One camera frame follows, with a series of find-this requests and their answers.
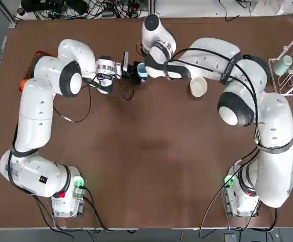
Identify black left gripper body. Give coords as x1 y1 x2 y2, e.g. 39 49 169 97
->
120 64 139 83

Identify blue plastic cup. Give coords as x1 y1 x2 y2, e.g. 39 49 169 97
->
136 63 149 83

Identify white round plate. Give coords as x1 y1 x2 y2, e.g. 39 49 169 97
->
189 76 209 98

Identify pale green cup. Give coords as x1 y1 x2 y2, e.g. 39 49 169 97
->
273 54 293 76

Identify brown wicker basket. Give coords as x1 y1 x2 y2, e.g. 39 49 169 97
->
23 50 52 85

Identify black electronic device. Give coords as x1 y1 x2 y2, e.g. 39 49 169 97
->
20 0 65 13

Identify white paper sheets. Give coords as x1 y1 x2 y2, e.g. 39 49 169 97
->
252 0 293 16

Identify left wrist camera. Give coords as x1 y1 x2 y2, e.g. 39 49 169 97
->
122 51 130 74

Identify aluminium frame post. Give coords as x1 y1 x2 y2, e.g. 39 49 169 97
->
148 0 157 18

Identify black cable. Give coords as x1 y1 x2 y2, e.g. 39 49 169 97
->
82 186 139 233
53 75 99 124

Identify aluminium frame rail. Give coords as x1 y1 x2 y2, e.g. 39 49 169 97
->
0 0 18 28

